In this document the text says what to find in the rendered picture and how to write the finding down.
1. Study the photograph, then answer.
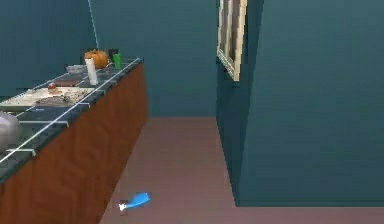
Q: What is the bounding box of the cream framed picture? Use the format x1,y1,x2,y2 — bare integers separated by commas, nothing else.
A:
216,0,248,82

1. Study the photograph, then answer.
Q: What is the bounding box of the green cup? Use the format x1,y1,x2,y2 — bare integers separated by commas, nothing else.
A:
112,53,123,71

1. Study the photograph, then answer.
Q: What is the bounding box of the brown counter with tiled top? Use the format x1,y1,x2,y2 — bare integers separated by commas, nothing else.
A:
0,57,150,224

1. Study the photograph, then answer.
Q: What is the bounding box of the blue spray bottle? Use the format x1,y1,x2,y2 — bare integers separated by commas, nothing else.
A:
118,192,152,212

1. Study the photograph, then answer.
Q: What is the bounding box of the orange pumpkin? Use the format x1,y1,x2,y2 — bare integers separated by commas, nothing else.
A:
83,49,110,70

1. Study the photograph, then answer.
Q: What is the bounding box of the white bottle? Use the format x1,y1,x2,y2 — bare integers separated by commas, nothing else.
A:
84,57,99,86

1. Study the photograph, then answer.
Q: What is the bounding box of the grey bowl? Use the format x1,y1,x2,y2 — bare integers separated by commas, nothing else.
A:
65,64,87,75

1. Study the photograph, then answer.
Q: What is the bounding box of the dark red book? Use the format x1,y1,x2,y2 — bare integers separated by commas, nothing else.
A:
52,78,83,88

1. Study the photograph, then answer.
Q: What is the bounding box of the white tray with food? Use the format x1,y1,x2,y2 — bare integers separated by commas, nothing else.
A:
0,86,95,112

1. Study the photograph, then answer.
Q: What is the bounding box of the grey round kettle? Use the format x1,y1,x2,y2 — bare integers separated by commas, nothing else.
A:
0,111,24,153

